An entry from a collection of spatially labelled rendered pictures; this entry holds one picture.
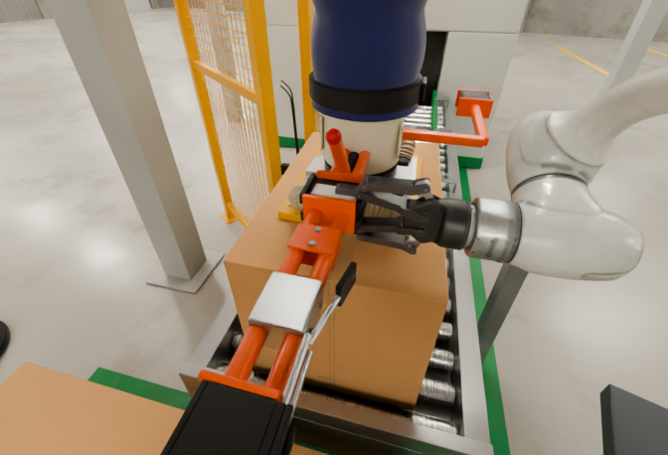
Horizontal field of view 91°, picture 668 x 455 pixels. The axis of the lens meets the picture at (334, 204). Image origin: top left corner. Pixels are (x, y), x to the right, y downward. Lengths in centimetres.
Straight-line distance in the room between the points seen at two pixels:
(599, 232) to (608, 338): 155
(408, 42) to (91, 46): 113
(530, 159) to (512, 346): 131
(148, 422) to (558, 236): 90
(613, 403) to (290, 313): 65
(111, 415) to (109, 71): 106
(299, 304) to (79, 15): 127
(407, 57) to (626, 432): 73
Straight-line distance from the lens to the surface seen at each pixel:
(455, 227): 48
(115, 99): 150
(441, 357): 100
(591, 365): 192
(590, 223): 53
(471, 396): 91
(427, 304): 59
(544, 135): 58
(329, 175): 55
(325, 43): 62
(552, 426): 168
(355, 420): 83
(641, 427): 85
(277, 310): 36
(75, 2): 146
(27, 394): 118
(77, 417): 107
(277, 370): 34
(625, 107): 55
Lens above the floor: 138
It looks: 36 degrees down
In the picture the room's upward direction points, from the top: straight up
